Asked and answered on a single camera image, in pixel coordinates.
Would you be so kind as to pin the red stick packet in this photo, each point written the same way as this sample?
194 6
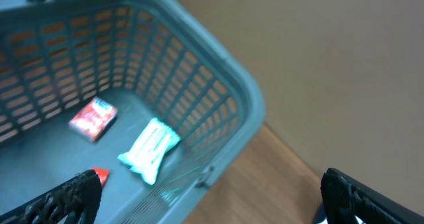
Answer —
102 174

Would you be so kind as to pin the grey plastic shopping basket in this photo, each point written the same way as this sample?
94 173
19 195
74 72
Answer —
149 59

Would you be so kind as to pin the small red tissue pack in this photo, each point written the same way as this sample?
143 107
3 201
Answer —
93 119

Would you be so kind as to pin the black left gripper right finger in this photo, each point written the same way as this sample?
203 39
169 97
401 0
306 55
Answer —
346 200

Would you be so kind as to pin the mint green wipes pack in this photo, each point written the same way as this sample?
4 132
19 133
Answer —
148 150

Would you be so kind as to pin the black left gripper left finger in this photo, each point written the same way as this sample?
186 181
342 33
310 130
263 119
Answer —
74 201

